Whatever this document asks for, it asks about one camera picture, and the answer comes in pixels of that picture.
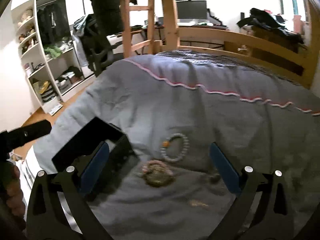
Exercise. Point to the grey duvet pink trim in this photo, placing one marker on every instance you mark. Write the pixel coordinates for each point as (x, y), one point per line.
(255, 117)

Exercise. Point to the black jewelry box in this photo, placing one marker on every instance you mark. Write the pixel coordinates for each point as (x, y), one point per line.
(95, 144)

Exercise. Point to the green folded clothing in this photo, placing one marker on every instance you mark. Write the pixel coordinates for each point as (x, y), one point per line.
(53, 51)

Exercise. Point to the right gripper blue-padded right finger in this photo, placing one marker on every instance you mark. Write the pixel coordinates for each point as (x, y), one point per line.
(273, 218)

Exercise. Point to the pile of dark clothes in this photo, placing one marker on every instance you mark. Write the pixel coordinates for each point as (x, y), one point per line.
(264, 20)

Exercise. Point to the person's left hand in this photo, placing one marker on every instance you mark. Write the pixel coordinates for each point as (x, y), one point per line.
(12, 194)

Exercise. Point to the white shelving wardrobe unit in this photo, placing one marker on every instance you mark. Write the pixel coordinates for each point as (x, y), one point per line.
(53, 81)

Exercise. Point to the black office chair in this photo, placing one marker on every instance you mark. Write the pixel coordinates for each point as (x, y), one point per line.
(97, 49)

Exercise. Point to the grey bead bracelet orange bead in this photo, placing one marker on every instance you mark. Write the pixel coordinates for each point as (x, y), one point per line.
(175, 147)

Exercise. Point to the wooden bed frame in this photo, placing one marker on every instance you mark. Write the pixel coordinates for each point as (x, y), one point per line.
(308, 61)

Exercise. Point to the plush teddy bear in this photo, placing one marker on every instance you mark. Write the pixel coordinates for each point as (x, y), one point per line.
(27, 15)

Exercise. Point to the black computer monitor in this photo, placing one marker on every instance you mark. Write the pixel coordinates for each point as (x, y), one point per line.
(191, 9)

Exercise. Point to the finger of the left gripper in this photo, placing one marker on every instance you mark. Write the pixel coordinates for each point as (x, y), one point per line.
(18, 137)

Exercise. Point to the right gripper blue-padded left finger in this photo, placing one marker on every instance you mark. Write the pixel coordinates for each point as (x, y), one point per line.
(67, 182)

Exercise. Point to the wooden ladder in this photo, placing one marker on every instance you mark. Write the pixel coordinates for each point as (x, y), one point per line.
(136, 14)

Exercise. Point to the small gold earring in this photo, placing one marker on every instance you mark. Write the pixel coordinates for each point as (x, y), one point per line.
(197, 203)

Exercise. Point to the wooden dresser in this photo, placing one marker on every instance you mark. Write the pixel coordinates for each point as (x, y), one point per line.
(268, 47)

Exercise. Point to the desk with clutter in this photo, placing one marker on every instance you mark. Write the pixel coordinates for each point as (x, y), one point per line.
(172, 40)

